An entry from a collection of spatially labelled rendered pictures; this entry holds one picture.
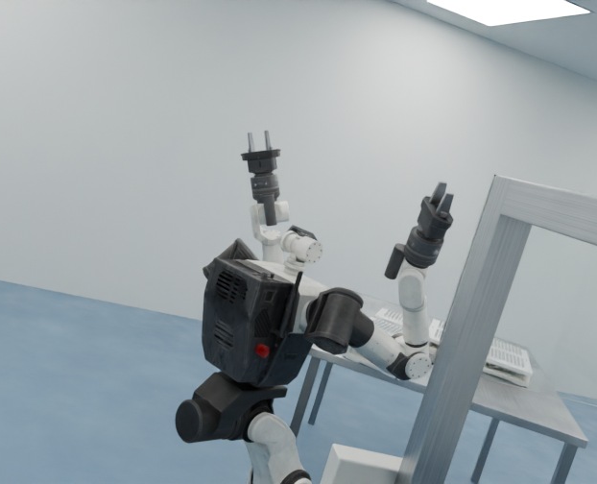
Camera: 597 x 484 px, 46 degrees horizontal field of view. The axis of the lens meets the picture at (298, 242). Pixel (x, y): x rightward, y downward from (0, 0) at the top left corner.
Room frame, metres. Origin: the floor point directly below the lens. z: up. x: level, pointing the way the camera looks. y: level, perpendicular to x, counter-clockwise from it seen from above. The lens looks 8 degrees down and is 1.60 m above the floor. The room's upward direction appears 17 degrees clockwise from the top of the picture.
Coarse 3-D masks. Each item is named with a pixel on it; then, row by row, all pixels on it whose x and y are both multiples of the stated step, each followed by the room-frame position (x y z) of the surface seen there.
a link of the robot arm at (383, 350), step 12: (372, 336) 1.79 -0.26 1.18; (384, 336) 1.83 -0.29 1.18; (360, 348) 1.80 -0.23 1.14; (372, 348) 1.80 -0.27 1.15; (384, 348) 1.82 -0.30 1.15; (396, 348) 1.85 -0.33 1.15; (372, 360) 1.84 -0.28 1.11; (384, 360) 1.83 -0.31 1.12; (396, 360) 1.85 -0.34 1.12; (408, 360) 1.86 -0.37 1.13; (420, 360) 1.86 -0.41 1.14; (384, 372) 1.88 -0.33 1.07; (396, 372) 1.85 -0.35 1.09; (408, 372) 1.85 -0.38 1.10; (420, 372) 1.87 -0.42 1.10
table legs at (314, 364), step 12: (312, 360) 2.72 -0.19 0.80; (312, 372) 2.71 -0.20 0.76; (324, 372) 4.12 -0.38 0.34; (312, 384) 2.71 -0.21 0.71; (324, 384) 4.12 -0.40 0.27; (300, 396) 2.72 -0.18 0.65; (300, 408) 2.71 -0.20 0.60; (312, 408) 4.12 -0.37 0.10; (300, 420) 2.71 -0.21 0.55; (312, 420) 4.12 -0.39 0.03; (492, 420) 3.99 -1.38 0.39; (492, 432) 3.98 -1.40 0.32; (564, 444) 2.61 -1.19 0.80; (480, 456) 3.99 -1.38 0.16; (564, 456) 2.58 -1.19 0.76; (480, 468) 3.98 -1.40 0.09; (564, 468) 2.58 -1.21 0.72; (552, 480) 2.60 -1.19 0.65; (564, 480) 2.58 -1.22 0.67
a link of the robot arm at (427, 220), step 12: (420, 204) 1.80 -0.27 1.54; (432, 204) 1.78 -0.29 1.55; (420, 216) 1.80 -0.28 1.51; (432, 216) 1.73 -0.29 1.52; (420, 228) 1.78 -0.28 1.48; (432, 228) 1.74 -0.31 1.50; (444, 228) 1.72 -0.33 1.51; (408, 240) 1.79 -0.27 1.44; (420, 240) 1.76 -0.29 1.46; (432, 240) 1.77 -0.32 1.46; (420, 252) 1.77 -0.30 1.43; (432, 252) 1.77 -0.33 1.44
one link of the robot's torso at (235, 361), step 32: (224, 288) 1.91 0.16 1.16; (256, 288) 1.73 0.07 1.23; (288, 288) 1.81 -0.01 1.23; (320, 288) 1.88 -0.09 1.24; (224, 320) 1.81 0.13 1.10; (256, 320) 1.75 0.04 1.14; (288, 320) 1.77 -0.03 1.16; (224, 352) 1.82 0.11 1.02; (256, 352) 1.77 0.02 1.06; (288, 352) 1.83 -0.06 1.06; (256, 384) 1.83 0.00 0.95
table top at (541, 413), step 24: (336, 360) 2.68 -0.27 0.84; (432, 360) 3.06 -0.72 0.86; (408, 384) 2.64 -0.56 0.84; (480, 384) 2.89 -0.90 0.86; (504, 384) 3.01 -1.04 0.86; (480, 408) 2.61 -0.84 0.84; (504, 408) 2.64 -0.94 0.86; (528, 408) 2.74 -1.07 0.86; (552, 408) 2.85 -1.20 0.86; (552, 432) 2.57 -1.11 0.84; (576, 432) 2.61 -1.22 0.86
